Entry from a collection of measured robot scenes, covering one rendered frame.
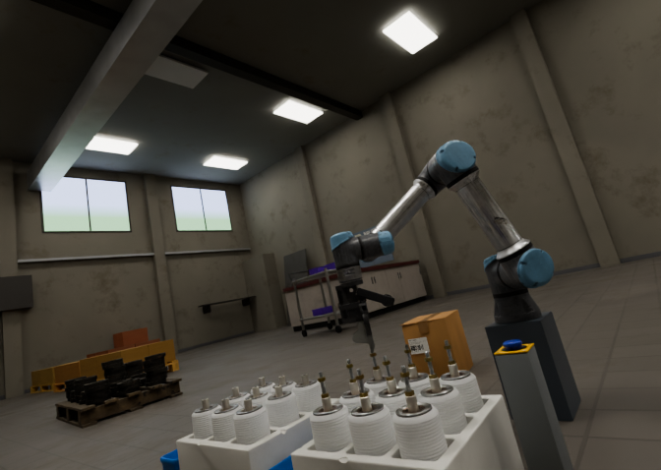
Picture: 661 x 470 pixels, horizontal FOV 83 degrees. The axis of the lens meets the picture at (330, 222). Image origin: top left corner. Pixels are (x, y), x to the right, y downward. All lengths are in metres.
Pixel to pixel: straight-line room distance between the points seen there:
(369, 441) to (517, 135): 8.36
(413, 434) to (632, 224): 7.86
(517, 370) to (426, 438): 0.25
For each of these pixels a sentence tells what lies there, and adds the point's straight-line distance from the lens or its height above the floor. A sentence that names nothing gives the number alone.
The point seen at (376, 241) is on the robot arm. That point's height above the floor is 0.65.
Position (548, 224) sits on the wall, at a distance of 8.64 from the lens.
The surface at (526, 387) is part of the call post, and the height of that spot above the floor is 0.24.
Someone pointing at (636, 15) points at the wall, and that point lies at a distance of 9.30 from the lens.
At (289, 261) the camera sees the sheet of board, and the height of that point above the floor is 1.97.
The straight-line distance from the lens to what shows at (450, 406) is 0.94.
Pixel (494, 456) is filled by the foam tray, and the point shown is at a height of 0.10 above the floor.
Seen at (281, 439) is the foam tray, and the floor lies 0.16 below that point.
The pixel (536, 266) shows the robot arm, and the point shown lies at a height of 0.47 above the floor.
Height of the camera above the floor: 0.51
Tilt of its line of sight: 11 degrees up
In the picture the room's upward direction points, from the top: 13 degrees counter-clockwise
